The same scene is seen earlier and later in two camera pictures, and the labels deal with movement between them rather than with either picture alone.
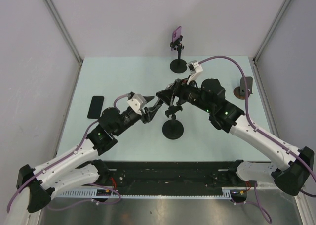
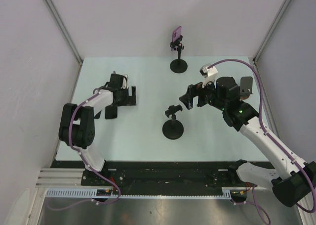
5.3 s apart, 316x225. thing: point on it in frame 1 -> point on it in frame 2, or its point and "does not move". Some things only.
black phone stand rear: [178, 66] does not move
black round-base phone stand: [173, 129] does not move
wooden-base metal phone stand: [239, 92] does not move
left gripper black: [149, 113] -> [130, 100]
